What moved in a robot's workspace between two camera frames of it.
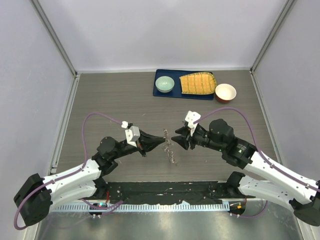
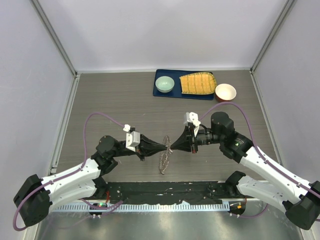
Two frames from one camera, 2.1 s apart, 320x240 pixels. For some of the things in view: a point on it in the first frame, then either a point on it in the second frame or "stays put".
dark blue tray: x=176 y=91 stays put
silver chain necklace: x=167 y=147 → x=164 y=158
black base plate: x=123 y=193 stays put
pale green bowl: x=164 y=84 stays put
